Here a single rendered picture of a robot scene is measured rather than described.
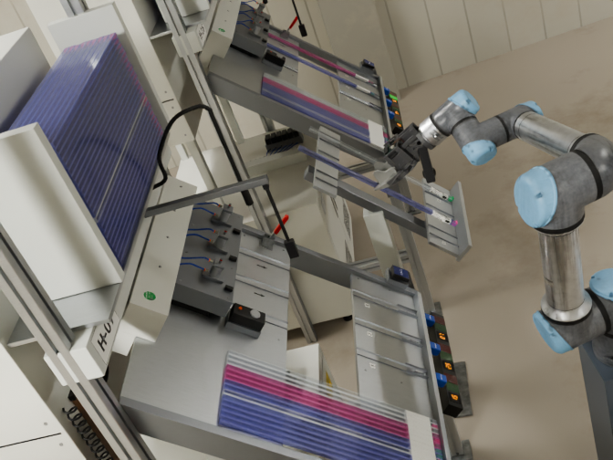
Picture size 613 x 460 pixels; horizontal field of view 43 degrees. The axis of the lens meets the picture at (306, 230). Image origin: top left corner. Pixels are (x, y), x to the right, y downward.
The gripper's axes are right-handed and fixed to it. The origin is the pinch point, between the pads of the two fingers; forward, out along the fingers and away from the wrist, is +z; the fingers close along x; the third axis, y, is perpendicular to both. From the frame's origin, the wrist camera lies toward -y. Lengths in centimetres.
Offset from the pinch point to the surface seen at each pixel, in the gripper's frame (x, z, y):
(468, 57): -271, 16, -95
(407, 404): 62, 10, -18
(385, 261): -8.1, 21.7, -24.3
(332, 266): 20.9, 17.4, 0.5
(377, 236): -8.0, 16.7, -15.8
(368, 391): 62, 13, -9
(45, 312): 95, 12, 64
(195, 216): 33, 22, 40
